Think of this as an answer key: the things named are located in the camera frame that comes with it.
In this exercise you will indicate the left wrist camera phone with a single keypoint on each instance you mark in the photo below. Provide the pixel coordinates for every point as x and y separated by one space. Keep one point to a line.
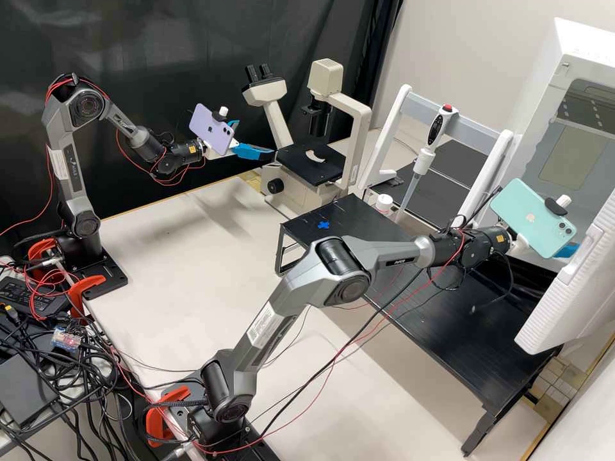
211 127

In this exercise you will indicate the white-capped bottle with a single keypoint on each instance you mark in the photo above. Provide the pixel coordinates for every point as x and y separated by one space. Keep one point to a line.
384 204

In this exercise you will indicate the red clamp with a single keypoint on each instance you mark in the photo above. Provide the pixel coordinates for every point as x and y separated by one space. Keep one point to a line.
161 413
89 288
38 252

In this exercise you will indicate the cream microscope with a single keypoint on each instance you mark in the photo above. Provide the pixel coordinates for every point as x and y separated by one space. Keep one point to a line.
298 185

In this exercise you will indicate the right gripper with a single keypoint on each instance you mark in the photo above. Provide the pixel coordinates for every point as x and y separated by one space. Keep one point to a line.
520 241

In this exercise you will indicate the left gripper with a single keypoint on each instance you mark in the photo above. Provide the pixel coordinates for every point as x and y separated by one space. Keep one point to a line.
214 152

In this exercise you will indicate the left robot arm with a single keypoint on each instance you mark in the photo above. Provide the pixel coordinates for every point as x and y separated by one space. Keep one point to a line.
72 158

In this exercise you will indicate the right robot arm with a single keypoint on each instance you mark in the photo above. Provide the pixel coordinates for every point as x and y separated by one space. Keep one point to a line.
336 273

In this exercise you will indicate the right wrist camera phone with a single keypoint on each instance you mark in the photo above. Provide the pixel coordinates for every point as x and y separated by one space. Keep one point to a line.
528 218

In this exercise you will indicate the pipette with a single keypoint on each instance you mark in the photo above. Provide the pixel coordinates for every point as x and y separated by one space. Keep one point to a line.
439 127

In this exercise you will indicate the wrist camera phone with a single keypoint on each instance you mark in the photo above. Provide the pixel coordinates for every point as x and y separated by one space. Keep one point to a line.
528 218
211 127

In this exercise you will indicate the white pipette stand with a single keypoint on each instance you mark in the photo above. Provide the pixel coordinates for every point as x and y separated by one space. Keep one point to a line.
490 168

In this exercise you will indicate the black platform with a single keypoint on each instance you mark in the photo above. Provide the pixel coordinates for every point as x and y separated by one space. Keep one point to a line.
461 156
355 216
471 346
442 197

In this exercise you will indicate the white incubator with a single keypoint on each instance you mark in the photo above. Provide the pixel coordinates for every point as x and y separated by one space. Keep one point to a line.
543 72

